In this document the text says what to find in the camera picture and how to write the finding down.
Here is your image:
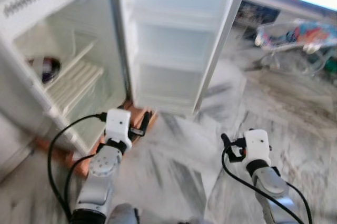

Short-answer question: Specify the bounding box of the white ribbed fridge shelf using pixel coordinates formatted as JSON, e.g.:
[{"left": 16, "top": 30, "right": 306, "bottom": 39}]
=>
[{"left": 46, "top": 60, "right": 105, "bottom": 115}]

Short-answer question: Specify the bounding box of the red brick fridge base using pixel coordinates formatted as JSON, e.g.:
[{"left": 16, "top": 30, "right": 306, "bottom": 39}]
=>
[{"left": 34, "top": 100, "right": 158, "bottom": 164}]

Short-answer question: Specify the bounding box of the white fridge door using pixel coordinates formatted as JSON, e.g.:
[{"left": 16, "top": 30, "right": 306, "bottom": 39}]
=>
[{"left": 117, "top": 0, "right": 252, "bottom": 118}]

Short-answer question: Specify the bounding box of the white fridge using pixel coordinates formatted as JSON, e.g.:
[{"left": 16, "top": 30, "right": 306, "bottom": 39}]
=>
[{"left": 0, "top": 0, "right": 131, "bottom": 156}]

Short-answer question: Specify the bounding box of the grey robot right leg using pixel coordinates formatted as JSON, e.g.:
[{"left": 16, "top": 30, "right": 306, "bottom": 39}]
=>
[{"left": 179, "top": 219, "right": 211, "bottom": 224}]

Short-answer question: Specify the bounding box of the grey robot leg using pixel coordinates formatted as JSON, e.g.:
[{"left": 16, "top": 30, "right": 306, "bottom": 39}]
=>
[
  {"left": 179, "top": 219, "right": 211, "bottom": 224},
  {"left": 107, "top": 203, "right": 141, "bottom": 224}
]

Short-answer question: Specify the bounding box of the grey robot left leg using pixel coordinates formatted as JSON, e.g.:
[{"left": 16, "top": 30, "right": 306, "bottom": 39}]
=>
[{"left": 107, "top": 203, "right": 141, "bottom": 224}]

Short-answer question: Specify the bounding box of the dark bowl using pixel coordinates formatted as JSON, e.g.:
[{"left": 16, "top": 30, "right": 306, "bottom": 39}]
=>
[{"left": 27, "top": 57, "right": 62, "bottom": 85}]

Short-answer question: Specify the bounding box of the green toy ball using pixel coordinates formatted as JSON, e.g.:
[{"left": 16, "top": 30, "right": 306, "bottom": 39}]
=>
[{"left": 324, "top": 56, "right": 337, "bottom": 75}]

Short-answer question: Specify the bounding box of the low television stand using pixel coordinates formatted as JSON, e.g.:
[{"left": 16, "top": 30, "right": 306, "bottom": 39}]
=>
[{"left": 234, "top": 0, "right": 337, "bottom": 43}]

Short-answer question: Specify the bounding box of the colourful baby bouncer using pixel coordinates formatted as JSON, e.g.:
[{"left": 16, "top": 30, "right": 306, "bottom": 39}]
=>
[{"left": 255, "top": 19, "right": 337, "bottom": 73}]

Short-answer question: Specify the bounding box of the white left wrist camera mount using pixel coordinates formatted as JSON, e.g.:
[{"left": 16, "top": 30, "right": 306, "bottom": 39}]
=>
[{"left": 104, "top": 108, "right": 133, "bottom": 150}]

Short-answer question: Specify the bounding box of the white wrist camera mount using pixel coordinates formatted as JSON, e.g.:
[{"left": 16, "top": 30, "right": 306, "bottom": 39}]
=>
[
  {"left": 104, "top": 108, "right": 133, "bottom": 150},
  {"left": 243, "top": 129, "right": 272, "bottom": 166}
]

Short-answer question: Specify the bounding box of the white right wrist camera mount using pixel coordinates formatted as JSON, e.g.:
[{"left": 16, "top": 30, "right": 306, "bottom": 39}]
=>
[{"left": 243, "top": 129, "right": 272, "bottom": 166}]

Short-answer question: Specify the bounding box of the short black right arm cable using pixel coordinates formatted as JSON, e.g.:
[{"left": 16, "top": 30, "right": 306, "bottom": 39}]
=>
[{"left": 283, "top": 181, "right": 314, "bottom": 224}]

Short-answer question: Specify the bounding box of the short black arm cable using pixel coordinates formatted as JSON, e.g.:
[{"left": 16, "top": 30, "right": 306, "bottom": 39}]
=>
[
  {"left": 283, "top": 181, "right": 314, "bottom": 224},
  {"left": 64, "top": 153, "right": 98, "bottom": 211}
]

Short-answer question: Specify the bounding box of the short black left arm cable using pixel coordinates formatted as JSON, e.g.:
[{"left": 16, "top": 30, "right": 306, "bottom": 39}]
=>
[{"left": 64, "top": 153, "right": 98, "bottom": 211}]

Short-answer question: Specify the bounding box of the long black left arm cable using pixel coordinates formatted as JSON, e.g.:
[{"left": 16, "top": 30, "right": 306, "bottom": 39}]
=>
[{"left": 47, "top": 112, "right": 108, "bottom": 220}]

